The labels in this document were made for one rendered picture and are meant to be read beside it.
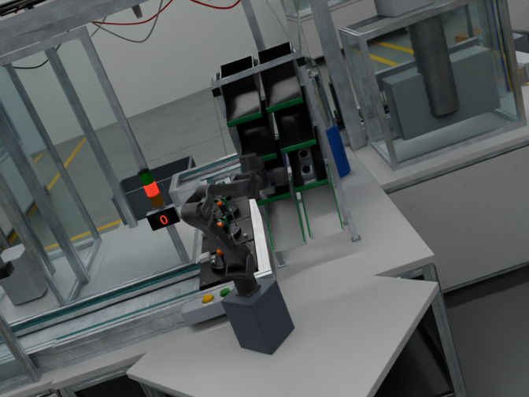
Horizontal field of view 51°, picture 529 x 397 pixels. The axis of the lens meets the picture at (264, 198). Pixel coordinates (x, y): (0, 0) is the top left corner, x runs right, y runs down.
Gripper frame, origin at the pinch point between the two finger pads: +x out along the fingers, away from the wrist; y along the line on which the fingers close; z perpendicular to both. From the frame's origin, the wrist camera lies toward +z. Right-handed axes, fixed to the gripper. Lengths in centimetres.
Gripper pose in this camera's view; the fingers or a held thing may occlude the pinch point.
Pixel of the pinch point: (264, 178)
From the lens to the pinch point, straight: 202.2
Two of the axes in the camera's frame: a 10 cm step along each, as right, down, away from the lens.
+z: -2.0, -9.7, -1.3
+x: 2.7, -1.8, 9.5
